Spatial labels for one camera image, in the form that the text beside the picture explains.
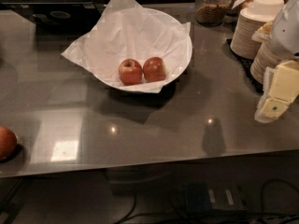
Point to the front stack of paper plates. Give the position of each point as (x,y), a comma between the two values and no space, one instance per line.
(263,59)

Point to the black tray under plates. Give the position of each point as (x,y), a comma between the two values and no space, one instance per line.
(245,64)

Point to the stack of paper plates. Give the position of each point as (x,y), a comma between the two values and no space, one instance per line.
(247,24)
(263,59)

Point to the glass jar with grains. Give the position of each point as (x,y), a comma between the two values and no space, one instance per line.
(211,12)

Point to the rear stack of paper plates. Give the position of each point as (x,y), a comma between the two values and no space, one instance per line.
(247,24)

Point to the red apple at table edge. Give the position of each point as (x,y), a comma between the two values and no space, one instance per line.
(8,142)

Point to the white paper bowl on stack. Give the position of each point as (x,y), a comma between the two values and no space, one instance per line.
(262,10)

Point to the white paper liner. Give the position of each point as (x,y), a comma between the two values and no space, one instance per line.
(88,50)

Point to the dark box under table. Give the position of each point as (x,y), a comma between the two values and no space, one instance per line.
(206,198)

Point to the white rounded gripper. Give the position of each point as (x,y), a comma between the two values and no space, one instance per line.
(286,32)

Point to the red apple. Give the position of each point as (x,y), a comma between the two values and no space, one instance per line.
(154,69)
(130,72)
(8,142)

